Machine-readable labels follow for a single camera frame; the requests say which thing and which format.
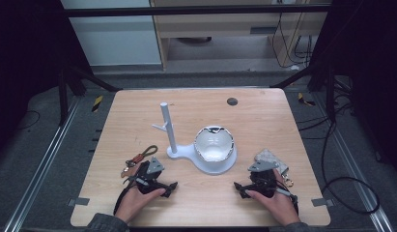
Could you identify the person's left hand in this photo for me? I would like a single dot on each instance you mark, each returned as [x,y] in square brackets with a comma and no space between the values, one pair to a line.
[131,204]

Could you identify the metal floor rail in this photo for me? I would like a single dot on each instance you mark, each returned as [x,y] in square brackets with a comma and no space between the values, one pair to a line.
[357,167]
[41,167]

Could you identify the white cabinet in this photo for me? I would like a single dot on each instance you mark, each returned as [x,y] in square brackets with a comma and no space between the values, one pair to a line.
[115,35]

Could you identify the black metal stand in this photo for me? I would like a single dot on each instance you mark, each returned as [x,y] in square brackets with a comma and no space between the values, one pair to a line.
[329,93]
[63,96]

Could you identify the black curtain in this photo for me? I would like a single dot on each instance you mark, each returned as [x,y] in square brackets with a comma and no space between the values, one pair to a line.
[25,64]
[373,64]

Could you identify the white bowl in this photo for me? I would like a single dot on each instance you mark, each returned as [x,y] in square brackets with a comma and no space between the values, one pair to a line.
[213,145]

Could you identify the person's right hand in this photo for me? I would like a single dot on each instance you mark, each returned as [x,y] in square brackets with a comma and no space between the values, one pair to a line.
[278,206]

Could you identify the yellow tool on floor right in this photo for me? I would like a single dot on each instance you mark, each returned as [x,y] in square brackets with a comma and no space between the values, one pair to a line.
[305,100]

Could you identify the grey patterned pouch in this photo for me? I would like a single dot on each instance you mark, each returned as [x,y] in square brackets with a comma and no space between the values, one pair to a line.
[270,156]

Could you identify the white stand with post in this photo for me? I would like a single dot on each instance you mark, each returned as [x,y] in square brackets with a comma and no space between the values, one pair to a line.
[186,151]

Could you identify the yellow tool on floor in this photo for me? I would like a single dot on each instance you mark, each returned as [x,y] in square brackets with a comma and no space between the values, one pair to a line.
[97,103]
[305,100]

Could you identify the yellow tool on floor left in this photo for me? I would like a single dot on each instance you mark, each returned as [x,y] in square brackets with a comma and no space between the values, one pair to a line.
[97,103]

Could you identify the light wooden desk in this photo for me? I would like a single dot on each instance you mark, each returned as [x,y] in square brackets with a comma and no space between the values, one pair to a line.
[218,24]

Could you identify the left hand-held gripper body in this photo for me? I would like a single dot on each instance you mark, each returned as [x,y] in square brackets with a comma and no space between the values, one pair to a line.
[147,180]

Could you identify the grey tape piece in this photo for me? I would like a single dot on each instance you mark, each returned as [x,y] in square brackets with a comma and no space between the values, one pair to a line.
[78,201]
[322,202]

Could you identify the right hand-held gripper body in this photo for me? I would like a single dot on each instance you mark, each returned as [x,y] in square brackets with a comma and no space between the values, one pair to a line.
[263,182]

